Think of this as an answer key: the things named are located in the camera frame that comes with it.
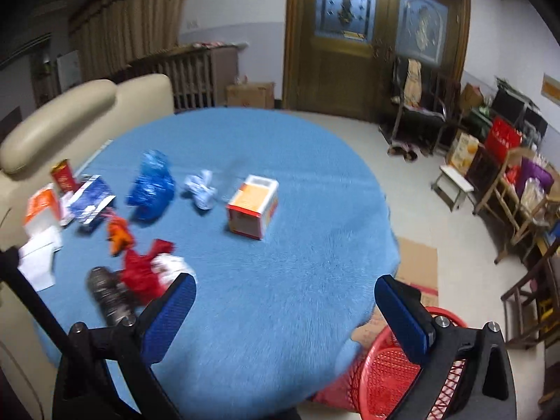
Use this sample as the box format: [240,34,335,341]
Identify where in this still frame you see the grey plastic bag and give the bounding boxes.
[86,266,136,326]

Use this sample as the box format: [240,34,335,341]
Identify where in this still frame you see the red plastic bag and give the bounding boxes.
[120,239,175,305]

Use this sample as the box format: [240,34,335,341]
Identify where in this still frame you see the orange white carton box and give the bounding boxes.
[226,175,279,240]

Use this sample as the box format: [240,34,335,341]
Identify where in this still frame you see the flat cardboard sheet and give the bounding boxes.
[351,237,439,349]

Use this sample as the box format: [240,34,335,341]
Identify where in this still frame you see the red plastic mesh basket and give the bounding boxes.
[310,305,469,420]

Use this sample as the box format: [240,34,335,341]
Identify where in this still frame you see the orange crumpled wrapper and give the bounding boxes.
[107,215,135,257]

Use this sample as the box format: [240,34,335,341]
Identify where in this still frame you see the white small stool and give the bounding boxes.
[431,165,475,211]

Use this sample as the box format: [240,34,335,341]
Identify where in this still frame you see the dark wooden chair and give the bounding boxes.
[501,237,559,350]

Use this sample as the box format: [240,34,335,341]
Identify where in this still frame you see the blue plastic bag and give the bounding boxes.
[126,150,176,223]

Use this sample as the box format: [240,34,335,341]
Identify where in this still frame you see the bamboo bench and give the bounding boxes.
[473,147,559,264]

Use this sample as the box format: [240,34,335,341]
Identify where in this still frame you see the white paper sheet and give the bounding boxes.
[18,226,63,292]

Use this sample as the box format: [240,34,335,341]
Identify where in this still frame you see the blue white snack packet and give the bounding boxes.
[68,175,116,226]

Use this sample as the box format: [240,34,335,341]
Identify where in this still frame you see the slippers on floor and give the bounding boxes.
[387,143,418,163]

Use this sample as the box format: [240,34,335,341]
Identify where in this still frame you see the white blue crumpled wrapper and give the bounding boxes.
[183,170,216,211]

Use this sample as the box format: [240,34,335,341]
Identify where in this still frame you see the blue fuzzy bed cover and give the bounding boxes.
[33,106,401,420]

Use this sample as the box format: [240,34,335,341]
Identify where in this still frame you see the orange white flat box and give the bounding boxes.
[24,183,62,237]

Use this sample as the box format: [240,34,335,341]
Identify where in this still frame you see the orange fruit carton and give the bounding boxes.
[446,130,480,176]

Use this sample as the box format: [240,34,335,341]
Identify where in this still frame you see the red small packet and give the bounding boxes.
[50,159,80,194]

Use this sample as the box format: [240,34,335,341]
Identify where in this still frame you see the purple bag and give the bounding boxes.
[516,156,554,198]

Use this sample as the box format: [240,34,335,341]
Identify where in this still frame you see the black metal chair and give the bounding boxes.
[384,56,460,155]

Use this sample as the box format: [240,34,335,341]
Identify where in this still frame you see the red gift bag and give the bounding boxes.
[484,117,522,162]

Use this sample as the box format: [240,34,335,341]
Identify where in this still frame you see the beige leather headboard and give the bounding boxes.
[1,74,174,419]

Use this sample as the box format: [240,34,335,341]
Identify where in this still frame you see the wooden radiator cover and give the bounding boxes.
[124,44,238,112]

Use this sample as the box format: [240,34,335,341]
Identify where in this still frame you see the brown wooden double door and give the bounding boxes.
[282,0,471,121]

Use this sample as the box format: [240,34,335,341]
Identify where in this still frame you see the brown curtain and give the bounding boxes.
[69,0,185,81]

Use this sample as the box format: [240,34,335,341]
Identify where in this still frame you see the cardboard box by wall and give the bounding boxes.
[226,83,275,109]

